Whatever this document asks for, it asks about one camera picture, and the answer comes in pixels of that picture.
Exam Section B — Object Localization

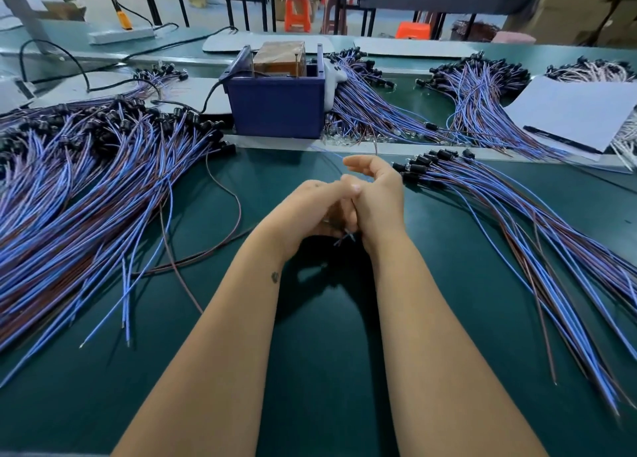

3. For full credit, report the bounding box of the person's right hand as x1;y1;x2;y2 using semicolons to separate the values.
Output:
341;154;407;261

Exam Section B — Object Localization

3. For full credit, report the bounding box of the person's left hand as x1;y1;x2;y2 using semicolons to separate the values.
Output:
251;177;362;266

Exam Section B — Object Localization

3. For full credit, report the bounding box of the blue plastic tester box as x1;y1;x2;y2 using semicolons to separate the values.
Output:
221;43;330;139

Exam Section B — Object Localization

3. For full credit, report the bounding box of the pile of wired lamps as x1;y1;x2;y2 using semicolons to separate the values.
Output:
393;149;637;415
0;95;245;388

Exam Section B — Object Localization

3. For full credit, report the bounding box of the person's right forearm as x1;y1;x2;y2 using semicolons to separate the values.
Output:
368;237;549;457

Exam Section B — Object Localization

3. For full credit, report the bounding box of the person's left forearm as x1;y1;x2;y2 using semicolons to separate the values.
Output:
112;245;300;457

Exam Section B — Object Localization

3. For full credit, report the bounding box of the white power strip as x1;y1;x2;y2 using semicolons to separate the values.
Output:
88;26;157;45

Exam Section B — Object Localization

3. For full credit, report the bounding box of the brown cardboard block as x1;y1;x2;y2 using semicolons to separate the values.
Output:
251;40;307;77

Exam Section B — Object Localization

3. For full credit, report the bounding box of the white flat mat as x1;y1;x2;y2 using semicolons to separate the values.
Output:
355;38;482;59
202;32;354;55
30;71;232;116

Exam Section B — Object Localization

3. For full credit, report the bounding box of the orange plastic stool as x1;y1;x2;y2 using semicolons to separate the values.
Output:
285;0;313;33
396;22;433;41

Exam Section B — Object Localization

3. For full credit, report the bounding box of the black pen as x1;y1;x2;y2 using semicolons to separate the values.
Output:
522;125;603;154

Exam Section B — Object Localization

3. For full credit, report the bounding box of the pink plastic stool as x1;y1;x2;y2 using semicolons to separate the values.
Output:
492;30;537;45

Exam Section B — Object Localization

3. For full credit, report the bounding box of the white paper sheet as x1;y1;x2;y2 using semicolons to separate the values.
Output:
502;75;637;154

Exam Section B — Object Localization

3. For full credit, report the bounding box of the stack of large cardboard boxes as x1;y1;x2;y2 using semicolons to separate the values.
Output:
508;0;637;47

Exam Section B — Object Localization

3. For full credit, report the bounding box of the white plastic device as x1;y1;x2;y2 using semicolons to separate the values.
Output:
0;78;36;114

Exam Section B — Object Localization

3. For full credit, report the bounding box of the open cardboard box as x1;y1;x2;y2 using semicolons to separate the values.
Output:
42;2;88;22

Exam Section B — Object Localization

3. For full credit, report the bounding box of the grey metal pole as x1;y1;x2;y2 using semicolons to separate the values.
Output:
0;0;51;43

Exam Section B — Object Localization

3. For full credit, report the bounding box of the loose grey wire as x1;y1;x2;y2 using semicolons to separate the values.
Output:
159;207;204;316

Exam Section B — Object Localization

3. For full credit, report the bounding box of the black power cable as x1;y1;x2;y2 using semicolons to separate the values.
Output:
18;24;240;95

